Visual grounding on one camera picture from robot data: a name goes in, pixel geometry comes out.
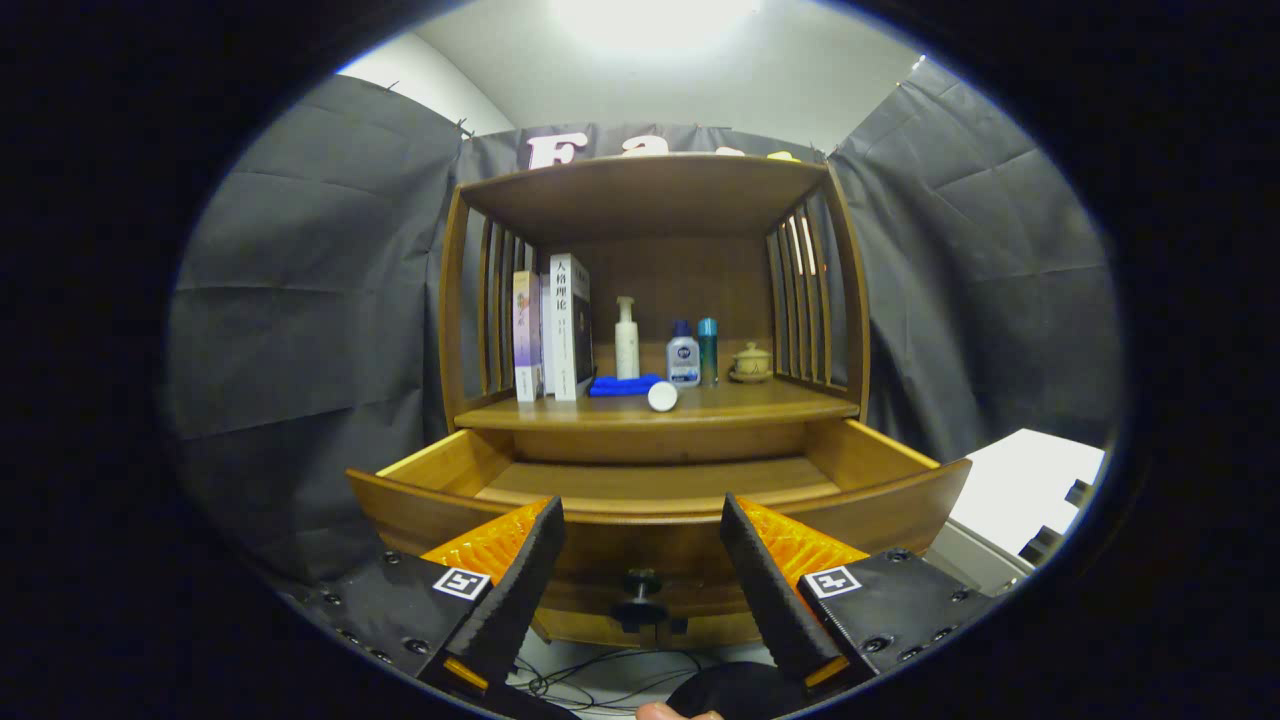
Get white panel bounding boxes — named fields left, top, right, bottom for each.
left=945, top=428, right=1106, bottom=561

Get thick white book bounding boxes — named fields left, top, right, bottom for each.
left=545, top=253, right=594, bottom=403

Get blue folded cloth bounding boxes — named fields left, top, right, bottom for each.
left=588, top=374, right=666, bottom=398

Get wooden cabinet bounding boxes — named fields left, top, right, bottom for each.
left=438, top=152, right=873, bottom=466

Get purple book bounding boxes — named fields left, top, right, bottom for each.
left=512, top=270, right=546, bottom=403

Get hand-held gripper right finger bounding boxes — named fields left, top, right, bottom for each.
left=720, top=493, right=1001, bottom=701

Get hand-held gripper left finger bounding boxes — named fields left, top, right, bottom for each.
left=300, top=497, right=568, bottom=701

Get black floor cables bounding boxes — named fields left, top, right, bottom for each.
left=505, top=645, right=706, bottom=716

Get black backdrop cloth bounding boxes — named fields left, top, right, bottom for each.
left=165, top=55, right=1126, bottom=591

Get white pump bottle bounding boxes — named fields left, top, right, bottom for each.
left=614, top=296, right=641, bottom=381

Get beige lidded teacup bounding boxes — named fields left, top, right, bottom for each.
left=728, top=342, right=774, bottom=384

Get dark cloth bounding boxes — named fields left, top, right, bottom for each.
left=665, top=660, right=811, bottom=720

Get wooden drawer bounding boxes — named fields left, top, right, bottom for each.
left=345, top=418, right=973, bottom=649

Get clear bottle with blue cap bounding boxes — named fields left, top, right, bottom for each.
left=666, top=320, right=701, bottom=389

